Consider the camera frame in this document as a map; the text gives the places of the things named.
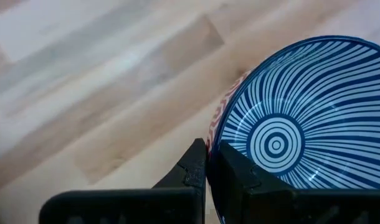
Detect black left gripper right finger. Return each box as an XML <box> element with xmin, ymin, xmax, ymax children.
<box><xmin>208</xmin><ymin>140</ymin><xmax>380</xmax><ymax>224</ymax></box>

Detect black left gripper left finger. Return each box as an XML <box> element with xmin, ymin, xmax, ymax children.
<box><xmin>39</xmin><ymin>138</ymin><xmax>207</xmax><ymax>224</ymax></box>

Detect blue white striped bowl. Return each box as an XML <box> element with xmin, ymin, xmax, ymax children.
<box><xmin>205</xmin><ymin>35</ymin><xmax>380</xmax><ymax>224</ymax></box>

